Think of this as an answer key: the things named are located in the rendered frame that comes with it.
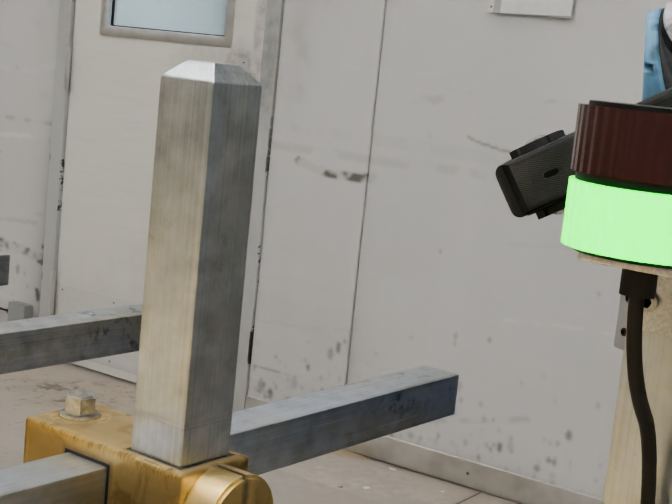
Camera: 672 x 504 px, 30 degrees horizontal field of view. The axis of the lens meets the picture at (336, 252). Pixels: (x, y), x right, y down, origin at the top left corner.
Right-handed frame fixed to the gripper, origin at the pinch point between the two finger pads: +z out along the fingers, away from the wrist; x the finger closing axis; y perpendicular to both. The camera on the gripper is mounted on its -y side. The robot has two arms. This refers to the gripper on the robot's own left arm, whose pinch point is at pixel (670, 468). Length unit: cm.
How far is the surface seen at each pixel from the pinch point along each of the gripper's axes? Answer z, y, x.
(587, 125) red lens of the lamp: -15.1, -4.1, -14.7
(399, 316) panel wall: 55, -82, 299
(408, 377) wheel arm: 4.7, -18.1, 26.8
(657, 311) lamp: -8.6, -1.2, -10.3
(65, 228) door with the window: 51, -217, 341
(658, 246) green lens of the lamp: -11.6, -1.3, -16.0
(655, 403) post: -5.2, -0.9, -10.1
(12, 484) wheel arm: 4.7, -29.3, -6.0
